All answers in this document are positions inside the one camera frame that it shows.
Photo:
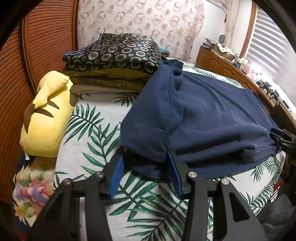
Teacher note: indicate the mustard yellow folded cloth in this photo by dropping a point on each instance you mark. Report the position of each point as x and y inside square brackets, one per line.
[107, 80]

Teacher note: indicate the striped window blind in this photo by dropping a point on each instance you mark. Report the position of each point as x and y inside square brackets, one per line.
[269, 49]

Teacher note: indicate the navy blue shirt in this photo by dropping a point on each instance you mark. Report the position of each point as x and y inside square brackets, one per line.
[216, 128]

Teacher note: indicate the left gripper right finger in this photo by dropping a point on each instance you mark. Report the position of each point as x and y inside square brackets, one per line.
[178, 175]

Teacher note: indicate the black tool on cabinet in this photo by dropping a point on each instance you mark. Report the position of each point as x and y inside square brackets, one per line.
[272, 94]

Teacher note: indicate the floral pattern blanket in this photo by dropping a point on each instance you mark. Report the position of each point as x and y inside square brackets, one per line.
[33, 186]

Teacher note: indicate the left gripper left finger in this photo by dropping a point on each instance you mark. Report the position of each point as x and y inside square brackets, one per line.
[114, 171]

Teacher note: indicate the wooden sideboard cabinet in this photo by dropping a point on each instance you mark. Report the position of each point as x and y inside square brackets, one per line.
[207, 60]

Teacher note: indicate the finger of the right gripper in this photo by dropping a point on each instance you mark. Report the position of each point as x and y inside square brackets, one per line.
[281, 137]

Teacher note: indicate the yellow plush pillow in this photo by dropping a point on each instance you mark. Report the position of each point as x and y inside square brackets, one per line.
[46, 117]

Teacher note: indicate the small round desk fan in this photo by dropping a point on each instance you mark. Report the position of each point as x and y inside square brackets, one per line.
[221, 39]

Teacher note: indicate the cardboard box on cabinet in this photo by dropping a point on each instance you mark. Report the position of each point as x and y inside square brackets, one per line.
[223, 51]

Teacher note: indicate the palm leaf print bedsheet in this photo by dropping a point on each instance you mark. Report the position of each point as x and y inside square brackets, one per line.
[142, 209]

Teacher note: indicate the pink circle pattern curtain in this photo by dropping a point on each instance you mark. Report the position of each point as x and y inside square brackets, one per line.
[173, 25]

